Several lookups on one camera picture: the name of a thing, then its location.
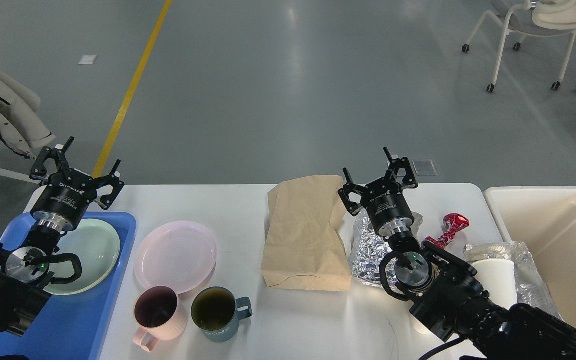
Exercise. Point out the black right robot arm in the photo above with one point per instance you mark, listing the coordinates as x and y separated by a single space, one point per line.
447 298

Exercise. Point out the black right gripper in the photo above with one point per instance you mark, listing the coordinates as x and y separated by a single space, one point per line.
387 205

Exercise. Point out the crushed red can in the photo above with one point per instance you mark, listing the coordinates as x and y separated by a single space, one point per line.
453 223

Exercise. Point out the white floor plate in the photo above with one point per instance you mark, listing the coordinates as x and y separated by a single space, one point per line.
87 60

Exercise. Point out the dark teal mug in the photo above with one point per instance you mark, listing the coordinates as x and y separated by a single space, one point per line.
218 313

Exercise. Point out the brown paper bag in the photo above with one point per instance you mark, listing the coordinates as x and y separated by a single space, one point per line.
303 248

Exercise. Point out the pink ribbed mug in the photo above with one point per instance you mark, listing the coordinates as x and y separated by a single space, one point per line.
160 316

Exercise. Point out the crumpled silver foil bag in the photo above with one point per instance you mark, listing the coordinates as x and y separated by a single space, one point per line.
368 250

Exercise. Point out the pink plate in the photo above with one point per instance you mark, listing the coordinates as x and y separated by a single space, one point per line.
180 255

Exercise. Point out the white chair on wheels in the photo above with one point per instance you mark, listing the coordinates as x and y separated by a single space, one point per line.
530 18

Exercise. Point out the beige plastic bin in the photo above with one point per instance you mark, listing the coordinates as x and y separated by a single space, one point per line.
543 218

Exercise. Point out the white paper cup upright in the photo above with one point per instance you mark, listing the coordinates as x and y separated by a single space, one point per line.
497 276

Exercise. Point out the white paper cup tipped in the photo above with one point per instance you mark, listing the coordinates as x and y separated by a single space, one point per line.
418 326

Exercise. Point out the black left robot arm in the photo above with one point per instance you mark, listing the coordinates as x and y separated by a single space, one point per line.
37 262

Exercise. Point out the grey floor socket cover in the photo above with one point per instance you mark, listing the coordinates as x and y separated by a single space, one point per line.
424 167

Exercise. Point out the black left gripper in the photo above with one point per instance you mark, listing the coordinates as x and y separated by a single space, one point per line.
68 195

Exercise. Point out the clear plastic bag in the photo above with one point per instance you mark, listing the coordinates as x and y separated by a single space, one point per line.
530 288

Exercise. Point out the blue plastic tray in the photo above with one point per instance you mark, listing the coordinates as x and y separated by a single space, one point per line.
73 327

